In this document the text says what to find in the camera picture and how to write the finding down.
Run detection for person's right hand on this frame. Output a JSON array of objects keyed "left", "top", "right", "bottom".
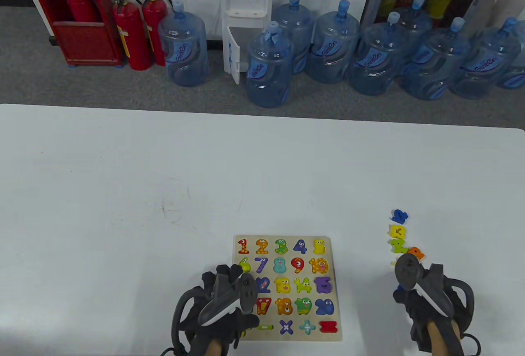
[{"left": 393, "top": 265, "right": 466, "bottom": 346}]

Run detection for person's left hand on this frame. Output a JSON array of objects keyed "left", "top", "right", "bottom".
[{"left": 185, "top": 265, "right": 261, "bottom": 356}]

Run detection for wooden math block puzzle board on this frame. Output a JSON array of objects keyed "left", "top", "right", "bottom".
[{"left": 233, "top": 236, "right": 343, "bottom": 342}]

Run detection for cluster of math blocks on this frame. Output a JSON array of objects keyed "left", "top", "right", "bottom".
[{"left": 389, "top": 209, "right": 425, "bottom": 261}]

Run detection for person's right forearm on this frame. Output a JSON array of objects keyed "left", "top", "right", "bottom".
[{"left": 427, "top": 319, "right": 465, "bottom": 356}]

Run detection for person's left forearm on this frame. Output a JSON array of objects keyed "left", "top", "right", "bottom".
[{"left": 201, "top": 338, "right": 225, "bottom": 356}]

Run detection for dark grey tracking controller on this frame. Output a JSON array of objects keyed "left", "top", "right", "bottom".
[
  {"left": 395, "top": 254, "right": 475, "bottom": 334},
  {"left": 171, "top": 273, "right": 259, "bottom": 350}
]

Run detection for row of blue water jugs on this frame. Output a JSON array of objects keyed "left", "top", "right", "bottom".
[{"left": 158, "top": 0, "right": 525, "bottom": 109}]

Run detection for red fire extinguisher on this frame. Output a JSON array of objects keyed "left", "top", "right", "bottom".
[
  {"left": 141, "top": 0, "right": 173, "bottom": 66},
  {"left": 114, "top": 0, "right": 153, "bottom": 71}
]

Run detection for red fire extinguisher cabinet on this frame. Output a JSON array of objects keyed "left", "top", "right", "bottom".
[{"left": 23, "top": 0, "right": 123, "bottom": 67}]

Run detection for red extinguisher inside cabinet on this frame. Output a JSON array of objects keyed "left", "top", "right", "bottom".
[{"left": 66, "top": 0, "right": 99, "bottom": 24}]

